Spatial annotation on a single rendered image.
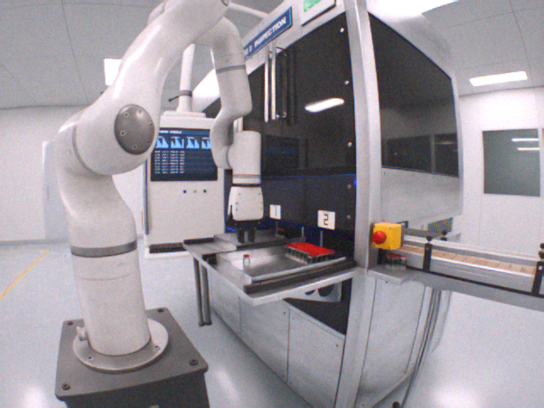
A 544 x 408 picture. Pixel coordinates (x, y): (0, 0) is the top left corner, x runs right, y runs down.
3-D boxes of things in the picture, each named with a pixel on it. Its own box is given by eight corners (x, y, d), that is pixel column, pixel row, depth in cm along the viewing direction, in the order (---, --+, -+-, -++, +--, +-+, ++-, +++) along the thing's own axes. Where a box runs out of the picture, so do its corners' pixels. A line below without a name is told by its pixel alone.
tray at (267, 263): (297, 251, 105) (297, 242, 105) (344, 267, 83) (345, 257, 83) (216, 263, 87) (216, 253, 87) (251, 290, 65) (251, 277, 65)
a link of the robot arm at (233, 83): (190, 78, 70) (212, 173, 82) (235, 65, 63) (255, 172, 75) (208, 76, 77) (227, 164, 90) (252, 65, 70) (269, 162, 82)
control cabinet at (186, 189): (218, 235, 177) (218, 120, 171) (227, 241, 160) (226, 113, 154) (144, 240, 154) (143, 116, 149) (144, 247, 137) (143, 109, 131)
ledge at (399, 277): (390, 266, 86) (391, 261, 86) (422, 274, 75) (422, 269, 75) (367, 275, 79) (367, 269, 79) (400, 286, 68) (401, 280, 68)
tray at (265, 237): (274, 235, 140) (274, 228, 139) (305, 244, 118) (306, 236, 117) (213, 241, 122) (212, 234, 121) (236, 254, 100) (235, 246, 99)
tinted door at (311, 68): (283, 170, 119) (282, 52, 115) (358, 165, 83) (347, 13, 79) (282, 170, 119) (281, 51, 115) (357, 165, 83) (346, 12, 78)
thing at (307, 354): (275, 280, 313) (275, 207, 307) (437, 354, 139) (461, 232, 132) (195, 295, 260) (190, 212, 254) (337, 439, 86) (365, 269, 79)
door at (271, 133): (239, 173, 159) (240, 82, 155) (282, 170, 120) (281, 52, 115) (238, 173, 159) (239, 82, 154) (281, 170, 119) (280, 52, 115)
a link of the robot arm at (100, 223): (87, 261, 30) (88, 87, 28) (50, 242, 38) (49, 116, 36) (151, 246, 41) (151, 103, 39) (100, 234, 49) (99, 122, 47)
